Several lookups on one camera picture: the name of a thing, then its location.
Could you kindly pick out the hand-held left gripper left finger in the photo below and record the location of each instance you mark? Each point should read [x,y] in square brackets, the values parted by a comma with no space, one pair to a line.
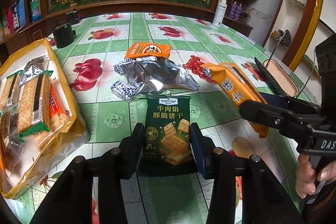
[132,140]

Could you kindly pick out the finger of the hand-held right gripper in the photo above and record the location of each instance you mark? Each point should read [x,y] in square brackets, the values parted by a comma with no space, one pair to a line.
[262,112]
[278,100]

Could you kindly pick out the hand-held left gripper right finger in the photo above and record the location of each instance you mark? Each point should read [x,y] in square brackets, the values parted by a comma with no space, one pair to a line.
[198,150]

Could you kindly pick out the green cracker packet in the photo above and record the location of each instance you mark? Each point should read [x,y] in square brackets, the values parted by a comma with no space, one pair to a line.
[168,119]

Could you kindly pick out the long orange biscuit packet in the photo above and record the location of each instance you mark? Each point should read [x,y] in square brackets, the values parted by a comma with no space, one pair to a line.
[231,85]

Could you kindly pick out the small white blue patterned candy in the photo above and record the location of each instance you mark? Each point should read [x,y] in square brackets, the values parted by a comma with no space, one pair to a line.
[119,67]
[206,72]
[123,90]

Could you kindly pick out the large yellow snack bag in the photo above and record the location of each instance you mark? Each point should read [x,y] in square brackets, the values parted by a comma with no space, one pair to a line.
[65,134]

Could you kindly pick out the orange round logo snack packet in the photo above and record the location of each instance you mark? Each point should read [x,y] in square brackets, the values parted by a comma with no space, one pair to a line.
[157,49]

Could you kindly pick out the person's right hand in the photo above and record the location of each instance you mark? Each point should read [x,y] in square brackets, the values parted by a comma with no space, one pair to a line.
[305,176]

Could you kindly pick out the dark open glasses case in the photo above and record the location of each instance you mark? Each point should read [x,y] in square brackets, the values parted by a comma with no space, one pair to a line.
[281,79]

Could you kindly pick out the dark items on shelf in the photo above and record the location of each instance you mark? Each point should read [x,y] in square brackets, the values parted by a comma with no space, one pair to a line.
[282,36]

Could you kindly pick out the silver foil packet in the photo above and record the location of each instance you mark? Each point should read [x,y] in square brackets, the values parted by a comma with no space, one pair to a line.
[157,77]

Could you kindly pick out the orange label cracker packet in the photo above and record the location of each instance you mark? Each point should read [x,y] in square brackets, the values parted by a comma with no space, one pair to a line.
[56,108]

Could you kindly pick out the gold trimmed wooden pillar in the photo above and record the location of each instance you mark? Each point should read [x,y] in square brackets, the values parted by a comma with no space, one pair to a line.
[311,16]

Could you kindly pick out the white spray bottle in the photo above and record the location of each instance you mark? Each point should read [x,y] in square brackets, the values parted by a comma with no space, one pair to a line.
[219,16]

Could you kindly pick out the clear green-ended cracker packet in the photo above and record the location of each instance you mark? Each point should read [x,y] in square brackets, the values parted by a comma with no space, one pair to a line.
[10,92]
[34,103]

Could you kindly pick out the black round tin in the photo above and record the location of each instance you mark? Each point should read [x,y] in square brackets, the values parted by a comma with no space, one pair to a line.
[63,37]

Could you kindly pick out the small black box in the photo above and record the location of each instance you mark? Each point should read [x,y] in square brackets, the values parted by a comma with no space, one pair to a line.
[73,18]

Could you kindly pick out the green white packet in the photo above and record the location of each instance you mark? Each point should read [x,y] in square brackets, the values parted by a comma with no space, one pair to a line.
[35,10]

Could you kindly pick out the blue packet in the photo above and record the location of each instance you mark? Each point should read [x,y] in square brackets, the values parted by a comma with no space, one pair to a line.
[19,12]

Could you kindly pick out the red bottle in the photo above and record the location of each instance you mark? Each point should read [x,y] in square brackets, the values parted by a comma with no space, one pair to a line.
[9,18]

